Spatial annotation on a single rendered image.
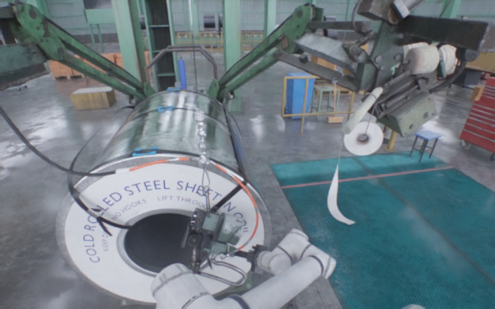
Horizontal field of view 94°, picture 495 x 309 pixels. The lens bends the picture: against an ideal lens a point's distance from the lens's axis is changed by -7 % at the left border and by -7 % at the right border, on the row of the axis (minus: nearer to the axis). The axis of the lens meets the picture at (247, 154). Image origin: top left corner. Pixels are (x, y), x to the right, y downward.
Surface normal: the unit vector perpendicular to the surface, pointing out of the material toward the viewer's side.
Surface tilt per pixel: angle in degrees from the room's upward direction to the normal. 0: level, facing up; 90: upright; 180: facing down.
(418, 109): 89
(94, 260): 90
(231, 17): 90
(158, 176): 90
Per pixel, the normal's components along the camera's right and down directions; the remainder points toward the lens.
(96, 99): 0.16, 0.47
